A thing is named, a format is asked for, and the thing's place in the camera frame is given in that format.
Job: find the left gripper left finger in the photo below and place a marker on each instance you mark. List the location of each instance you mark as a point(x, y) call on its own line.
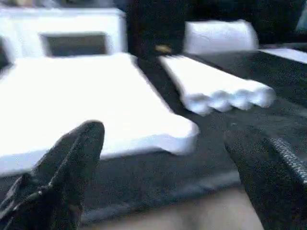
point(60, 187)

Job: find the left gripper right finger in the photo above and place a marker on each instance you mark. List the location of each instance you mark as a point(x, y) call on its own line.
point(273, 187)

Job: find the white plastic table top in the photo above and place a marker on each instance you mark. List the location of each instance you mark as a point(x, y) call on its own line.
point(84, 95)

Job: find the black table mat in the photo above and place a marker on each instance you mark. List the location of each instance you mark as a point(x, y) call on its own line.
point(192, 155)

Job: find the white sideboard cabinet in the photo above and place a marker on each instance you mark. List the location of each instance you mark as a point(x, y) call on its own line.
point(72, 21)

